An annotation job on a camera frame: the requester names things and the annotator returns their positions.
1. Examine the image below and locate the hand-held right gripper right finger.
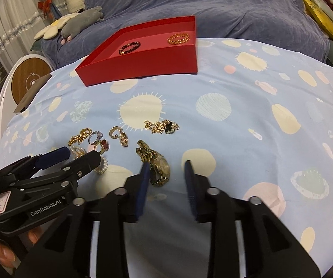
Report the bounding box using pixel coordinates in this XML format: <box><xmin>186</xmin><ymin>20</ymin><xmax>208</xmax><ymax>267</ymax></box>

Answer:
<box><xmin>184</xmin><ymin>160</ymin><xmax>322</xmax><ymax>278</ymax></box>

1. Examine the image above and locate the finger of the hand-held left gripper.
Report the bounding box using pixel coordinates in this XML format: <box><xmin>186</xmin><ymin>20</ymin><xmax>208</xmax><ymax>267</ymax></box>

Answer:
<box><xmin>10</xmin><ymin>151</ymin><xmax>102</xmax><ymax>198</ymax></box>
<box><xmin>0</xmin><ymin>146</ymin><xmax>71</xmax><ymax>180</ymax></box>

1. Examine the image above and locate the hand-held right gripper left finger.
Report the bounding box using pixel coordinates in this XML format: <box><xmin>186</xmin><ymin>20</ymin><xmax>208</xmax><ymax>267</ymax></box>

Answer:
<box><xmin>16</xmin><ymin>162</ymin><xmax>151</xmax><ymax>278</ymax></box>

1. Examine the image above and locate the pearl bracelet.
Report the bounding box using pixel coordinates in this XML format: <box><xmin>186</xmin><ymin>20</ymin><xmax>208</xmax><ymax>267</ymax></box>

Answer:
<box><xmin>69</xmin><ymin>146</ymin><xmax>109</xmax><ymax>175</ymax></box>

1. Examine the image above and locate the thin gold chain bracelet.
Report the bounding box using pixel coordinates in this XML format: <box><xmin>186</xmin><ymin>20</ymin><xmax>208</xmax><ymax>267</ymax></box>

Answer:
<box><xmin>68</xmin><ymin>127</ymin><xmax>93</xmax><ymax>148</ymax></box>

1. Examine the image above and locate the gold wristwatch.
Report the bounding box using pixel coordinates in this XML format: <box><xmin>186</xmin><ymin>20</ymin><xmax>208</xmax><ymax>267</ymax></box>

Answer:
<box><xmin>135</xmin><ymin>139</ymin><xmax>171</xmax><ymax>187</ymax></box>

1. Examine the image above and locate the gold ring with red stone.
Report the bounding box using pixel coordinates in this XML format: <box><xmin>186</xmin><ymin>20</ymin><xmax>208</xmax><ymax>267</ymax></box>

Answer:
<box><xmin>93</xmin><ymin>139</ymin><xmax>109</xmax><ymax>155</ymax></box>

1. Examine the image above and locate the silver ring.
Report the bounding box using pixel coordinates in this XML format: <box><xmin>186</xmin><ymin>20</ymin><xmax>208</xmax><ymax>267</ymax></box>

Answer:
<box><xmin>88</xmin><ymin>131</ymin><xmax>103</xmax><ymax>145</ymax></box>

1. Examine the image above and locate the red cardboard box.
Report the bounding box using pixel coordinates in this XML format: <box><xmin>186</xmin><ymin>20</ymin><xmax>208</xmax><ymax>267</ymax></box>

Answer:
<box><xmin>75</xmin><ymin>15</ymin><xmax>199</xmax><ymax>87</ymax></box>

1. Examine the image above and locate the brown flat pouch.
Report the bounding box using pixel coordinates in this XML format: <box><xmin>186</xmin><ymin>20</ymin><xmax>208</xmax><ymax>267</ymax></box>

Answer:
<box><xmin>13</xmin><ymin>74</ymin><xmax>52</xmax><ymax>113</ymax></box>

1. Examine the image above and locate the light blue planet print cloth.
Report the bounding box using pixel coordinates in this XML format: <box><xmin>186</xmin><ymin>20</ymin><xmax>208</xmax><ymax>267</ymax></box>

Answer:
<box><xmin>0</xmin><ymin>38</ymin><xmax>333</xmax><ymax>278</ymax></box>

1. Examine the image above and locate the round white appliance wooden face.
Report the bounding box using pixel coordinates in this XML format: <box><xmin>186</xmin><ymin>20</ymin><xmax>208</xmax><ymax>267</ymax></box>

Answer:
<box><xmin>0</xmin><ymin>54</ymin><xmax>52</xmax><ymax>139</ymax></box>

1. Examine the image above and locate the flower shaped cushion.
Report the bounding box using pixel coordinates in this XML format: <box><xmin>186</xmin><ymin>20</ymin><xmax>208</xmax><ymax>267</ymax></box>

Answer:
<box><xmin>34</xmin><ymin>13</ymin><xmax>80</xmax><ymax>39</ymax></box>

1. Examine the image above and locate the white curtain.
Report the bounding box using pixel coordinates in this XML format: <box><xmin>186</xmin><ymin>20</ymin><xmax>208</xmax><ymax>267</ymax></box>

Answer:
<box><xmin>0</xmin><ymin>0</ymin><xmax>54</xmax><ymax>73</ymax></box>

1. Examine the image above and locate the grey plush animal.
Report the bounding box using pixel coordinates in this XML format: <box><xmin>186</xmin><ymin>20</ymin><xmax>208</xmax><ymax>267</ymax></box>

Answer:
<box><xmin>60</xmin><ymin>6</ymin><xmax>105</xmax><ymax>44</ymax></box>

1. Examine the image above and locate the blue grey sofa blanket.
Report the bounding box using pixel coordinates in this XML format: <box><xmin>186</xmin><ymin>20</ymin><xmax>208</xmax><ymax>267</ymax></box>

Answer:
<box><xmin>40</xmin><ymin>0</ymin><xmax>330</xmax><ymax>68</ymax></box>

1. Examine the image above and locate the gold cushion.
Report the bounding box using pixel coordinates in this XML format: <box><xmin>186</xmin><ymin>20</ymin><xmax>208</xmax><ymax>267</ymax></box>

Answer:
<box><xmin>302</xmin><ymin>0</ymin><xmax>333</xmax><ymax>50</ymax></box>

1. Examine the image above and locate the silver grey pillow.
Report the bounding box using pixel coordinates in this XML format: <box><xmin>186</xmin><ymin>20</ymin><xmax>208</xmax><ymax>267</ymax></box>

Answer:
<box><xmin>303</xmin><ymin>0</ymin><xmax>333</xmax><ymax>29</ymax></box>

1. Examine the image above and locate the dark bead bracelet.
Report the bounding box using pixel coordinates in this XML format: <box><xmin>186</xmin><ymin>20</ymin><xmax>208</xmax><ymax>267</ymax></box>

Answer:
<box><xmin>118</xmin><ymin>41</ymin><xmax>141</xmax><ymax>55</ymax></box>

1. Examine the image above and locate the gold chain link bangle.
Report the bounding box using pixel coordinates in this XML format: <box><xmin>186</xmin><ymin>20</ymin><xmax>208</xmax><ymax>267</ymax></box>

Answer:
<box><xmin>167</xmin><ymin>32</ymin><xmax>190</xmax><ymax>45</ymax></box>

